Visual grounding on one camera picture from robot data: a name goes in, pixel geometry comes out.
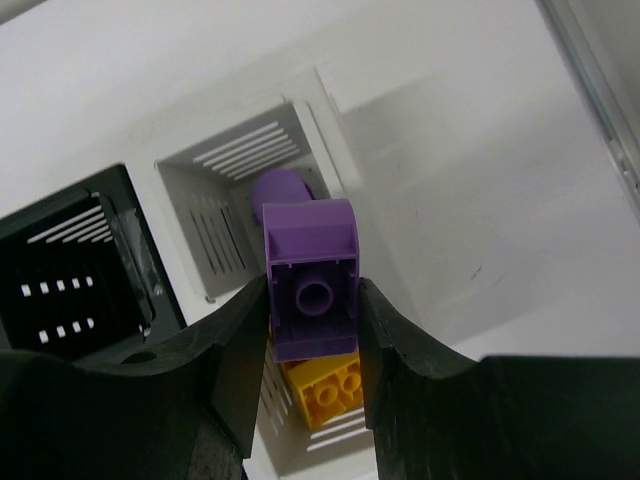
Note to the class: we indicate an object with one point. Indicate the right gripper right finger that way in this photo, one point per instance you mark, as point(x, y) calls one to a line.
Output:
point(436, 414)

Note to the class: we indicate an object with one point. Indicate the purple printed lego brick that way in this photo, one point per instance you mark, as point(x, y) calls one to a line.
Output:
point(312, 265)

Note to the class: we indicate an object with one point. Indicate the white slotted container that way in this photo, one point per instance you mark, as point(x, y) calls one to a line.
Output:
point(212, 247)

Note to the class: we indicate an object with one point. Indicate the purple rounded lego brick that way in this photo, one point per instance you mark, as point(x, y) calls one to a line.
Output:
point(278, 186)

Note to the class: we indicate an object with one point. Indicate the aluminium frame rail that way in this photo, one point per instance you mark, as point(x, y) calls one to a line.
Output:
point(600, 87)

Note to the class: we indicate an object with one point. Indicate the yellow rectangular lego brick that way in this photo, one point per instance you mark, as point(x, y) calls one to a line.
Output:
point(324, 387)

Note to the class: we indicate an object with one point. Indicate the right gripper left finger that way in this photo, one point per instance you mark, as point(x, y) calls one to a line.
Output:
point(184, 408)

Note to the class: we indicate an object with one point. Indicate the black slotted container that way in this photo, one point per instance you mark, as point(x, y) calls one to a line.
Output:
point(81, 276)

